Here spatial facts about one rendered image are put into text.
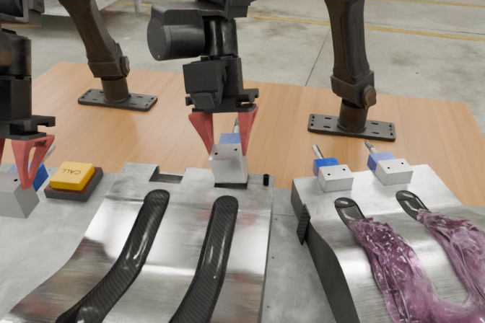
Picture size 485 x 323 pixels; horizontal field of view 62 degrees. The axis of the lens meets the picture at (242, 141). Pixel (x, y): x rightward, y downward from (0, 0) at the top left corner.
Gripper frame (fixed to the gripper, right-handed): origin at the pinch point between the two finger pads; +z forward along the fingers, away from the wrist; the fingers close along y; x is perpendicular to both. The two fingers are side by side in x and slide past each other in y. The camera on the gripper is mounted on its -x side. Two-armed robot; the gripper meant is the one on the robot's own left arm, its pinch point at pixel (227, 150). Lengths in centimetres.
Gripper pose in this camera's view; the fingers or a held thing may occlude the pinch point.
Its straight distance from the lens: 62.8
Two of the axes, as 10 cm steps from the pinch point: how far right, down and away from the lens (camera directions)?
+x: 1.9, -2.5, 9.5
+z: 0.8, 9.7, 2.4
